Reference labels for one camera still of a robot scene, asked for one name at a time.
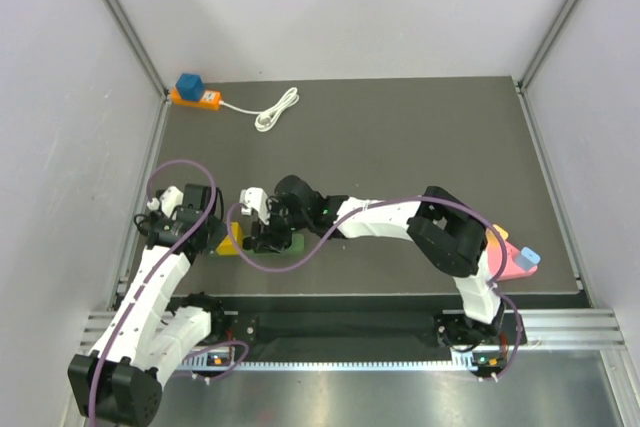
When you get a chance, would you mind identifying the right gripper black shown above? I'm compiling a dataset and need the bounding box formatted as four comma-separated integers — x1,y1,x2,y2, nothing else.
254,200,312,253

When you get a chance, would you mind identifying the green power strip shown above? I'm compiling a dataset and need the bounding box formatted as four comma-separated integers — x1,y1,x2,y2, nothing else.
207,232,306,259

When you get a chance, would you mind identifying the black plug adapter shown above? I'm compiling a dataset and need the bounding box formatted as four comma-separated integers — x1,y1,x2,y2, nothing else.
243,221,281,252

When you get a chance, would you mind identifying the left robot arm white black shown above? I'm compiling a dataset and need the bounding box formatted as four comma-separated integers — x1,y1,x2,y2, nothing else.
68,184,227,426

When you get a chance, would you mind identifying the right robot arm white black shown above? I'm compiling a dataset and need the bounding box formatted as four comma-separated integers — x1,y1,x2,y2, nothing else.
240,175,504,352

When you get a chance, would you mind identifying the small yellow plug adapter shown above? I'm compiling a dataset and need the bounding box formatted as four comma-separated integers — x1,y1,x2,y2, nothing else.
493,224,509,241

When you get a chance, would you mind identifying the light blue plug adapter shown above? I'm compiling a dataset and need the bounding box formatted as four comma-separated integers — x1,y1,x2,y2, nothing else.
514,247,541,272

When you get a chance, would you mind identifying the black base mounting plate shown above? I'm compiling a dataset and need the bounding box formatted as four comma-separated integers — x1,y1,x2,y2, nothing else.
164,294,529,363

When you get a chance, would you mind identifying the orange power strip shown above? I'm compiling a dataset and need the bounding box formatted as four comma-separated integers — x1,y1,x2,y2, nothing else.
168,86,224,112

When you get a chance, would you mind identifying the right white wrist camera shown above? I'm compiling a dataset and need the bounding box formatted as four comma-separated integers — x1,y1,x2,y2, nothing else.
239,187,270,225

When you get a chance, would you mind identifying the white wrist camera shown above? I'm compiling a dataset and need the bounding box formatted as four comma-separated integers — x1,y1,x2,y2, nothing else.
239,187,270,225
147,186,184,218

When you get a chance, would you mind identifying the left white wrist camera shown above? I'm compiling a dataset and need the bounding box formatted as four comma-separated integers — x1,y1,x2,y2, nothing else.
147,186,184,218

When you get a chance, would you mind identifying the black cable with plug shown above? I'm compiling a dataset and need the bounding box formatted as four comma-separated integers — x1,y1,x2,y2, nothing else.
133,211,166,243

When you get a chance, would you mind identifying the white coiled cable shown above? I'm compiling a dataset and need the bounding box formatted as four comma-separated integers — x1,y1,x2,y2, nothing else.
219,86,301,133

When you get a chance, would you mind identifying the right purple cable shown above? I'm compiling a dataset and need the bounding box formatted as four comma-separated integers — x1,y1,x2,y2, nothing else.
226,196,526,383

